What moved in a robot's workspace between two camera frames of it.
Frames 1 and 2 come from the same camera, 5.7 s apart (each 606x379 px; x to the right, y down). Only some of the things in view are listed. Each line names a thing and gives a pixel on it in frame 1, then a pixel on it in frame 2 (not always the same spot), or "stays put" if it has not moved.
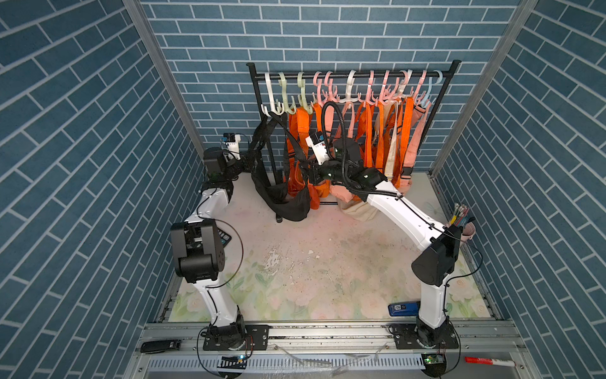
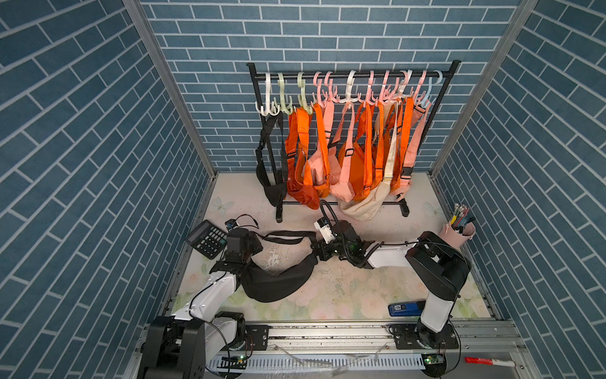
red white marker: x=490 y=361 stays put
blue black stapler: x=404 y=309 stays put
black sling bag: x=290 y=197 to x=266 y=287
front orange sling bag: x=303 y=129 stays put
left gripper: x=244 y=163 to x=251 y=238
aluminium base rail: x=484 y=351 stays put
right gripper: x=313 y=174 to x=322 y=250
